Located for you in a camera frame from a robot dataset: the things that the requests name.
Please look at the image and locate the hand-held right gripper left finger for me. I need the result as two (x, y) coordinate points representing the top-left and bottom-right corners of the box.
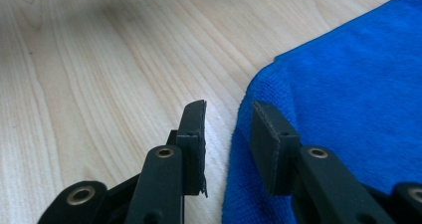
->
(123, 99), (209, 224)

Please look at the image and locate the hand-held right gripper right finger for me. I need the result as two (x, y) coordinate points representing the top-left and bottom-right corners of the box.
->
(250, 100), (399, 224)

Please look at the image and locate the blue cloth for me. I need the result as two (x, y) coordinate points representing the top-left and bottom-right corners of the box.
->
(221, 0), (422, 224)

